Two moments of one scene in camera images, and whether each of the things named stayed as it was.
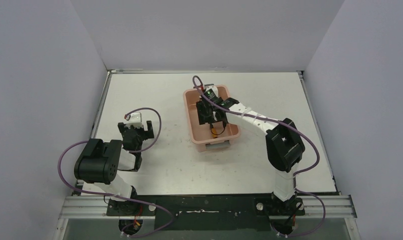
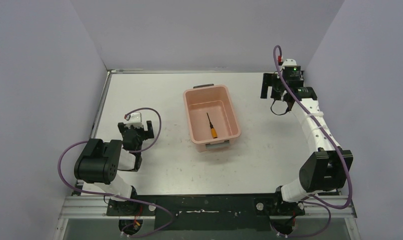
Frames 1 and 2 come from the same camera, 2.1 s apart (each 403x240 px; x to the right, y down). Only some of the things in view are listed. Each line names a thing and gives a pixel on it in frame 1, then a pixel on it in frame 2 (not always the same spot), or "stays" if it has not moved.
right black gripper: (203, 116) → (271, 80)
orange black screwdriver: (214, 131) stays
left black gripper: (136, 131) stays
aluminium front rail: (85, 207) stays
